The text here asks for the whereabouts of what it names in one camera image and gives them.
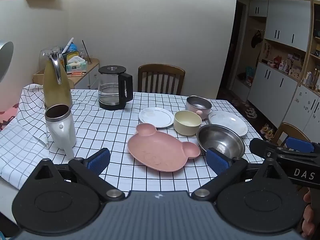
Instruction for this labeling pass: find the yellow thermos jug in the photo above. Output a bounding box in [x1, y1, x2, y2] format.
[43, 51, 73, 109]

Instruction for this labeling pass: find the glass kettle with black handle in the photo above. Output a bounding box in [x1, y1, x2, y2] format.
[98, 65, 134, 110]

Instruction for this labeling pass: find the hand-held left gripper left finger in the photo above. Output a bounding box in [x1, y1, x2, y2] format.
[32, 147, 125, 202]

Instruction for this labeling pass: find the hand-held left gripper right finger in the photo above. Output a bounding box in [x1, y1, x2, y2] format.
[191, 147, 290, 202]

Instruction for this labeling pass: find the thin black stick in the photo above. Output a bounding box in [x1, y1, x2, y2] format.
[82, 40, 92, 64]

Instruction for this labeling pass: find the pink bear-shaped plate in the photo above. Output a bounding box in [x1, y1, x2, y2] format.
[127, 123, 201, 172]

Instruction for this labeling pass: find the plain white plate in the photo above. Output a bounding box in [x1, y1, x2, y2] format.
[208, 110, 248, 137]

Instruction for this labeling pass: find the wooden chair with curved back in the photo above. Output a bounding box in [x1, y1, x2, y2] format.
[271, 122, 320, 150]

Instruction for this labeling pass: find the large stainless steel bowl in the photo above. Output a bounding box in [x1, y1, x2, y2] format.
[196, 124, 246, 158]

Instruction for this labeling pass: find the wooden side cabinet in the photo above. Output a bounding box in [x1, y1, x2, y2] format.
[32, 58, 100, 90]

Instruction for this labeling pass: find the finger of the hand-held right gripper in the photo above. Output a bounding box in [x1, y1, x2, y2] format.
[249, 138, 320, 158]
[285, 137, 320, 153]

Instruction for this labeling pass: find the small white wall cabinet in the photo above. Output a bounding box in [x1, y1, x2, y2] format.
[249, 0, 269, 17]

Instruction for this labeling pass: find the wooden slat-back chair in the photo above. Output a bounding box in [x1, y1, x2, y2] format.
[138, 64, 186, 96]

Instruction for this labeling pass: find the cream bowl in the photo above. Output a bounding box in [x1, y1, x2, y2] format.
[174, 110, 202, 136]

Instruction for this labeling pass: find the white cup with spout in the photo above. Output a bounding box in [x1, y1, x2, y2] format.
[45, 104, 77, 158]

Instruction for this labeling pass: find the white base cabinet with stickers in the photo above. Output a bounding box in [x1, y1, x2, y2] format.
[285, 85, 320, 143]

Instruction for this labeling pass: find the pink bowl with steel inside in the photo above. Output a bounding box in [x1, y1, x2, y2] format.
[185, 95, 212, 120]

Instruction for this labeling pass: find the black hanging bag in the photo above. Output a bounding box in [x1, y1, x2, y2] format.
[251, 30, 263, 48]

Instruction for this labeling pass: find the large white wall cabinet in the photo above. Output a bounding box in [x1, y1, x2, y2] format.
[264, 0, 312, 52]

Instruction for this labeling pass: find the white plate with thin rim line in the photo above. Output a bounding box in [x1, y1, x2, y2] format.
[138, 107, 175, 129]

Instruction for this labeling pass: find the white checked tablecloth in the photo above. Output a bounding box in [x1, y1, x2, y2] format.
[0, 84, 265, 195]

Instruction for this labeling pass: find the green tissue box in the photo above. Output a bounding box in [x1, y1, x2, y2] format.
[66, 56, 87, 72]

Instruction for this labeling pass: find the person's right hand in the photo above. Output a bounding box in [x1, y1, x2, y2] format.
[301, 189, 320, 235]

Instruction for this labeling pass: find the pink cloth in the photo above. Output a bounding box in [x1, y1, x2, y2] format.
[0, 105, 20, 130]

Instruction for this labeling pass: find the pair of patterned shoes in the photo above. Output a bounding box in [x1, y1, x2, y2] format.
[260, 124, 274, 140]

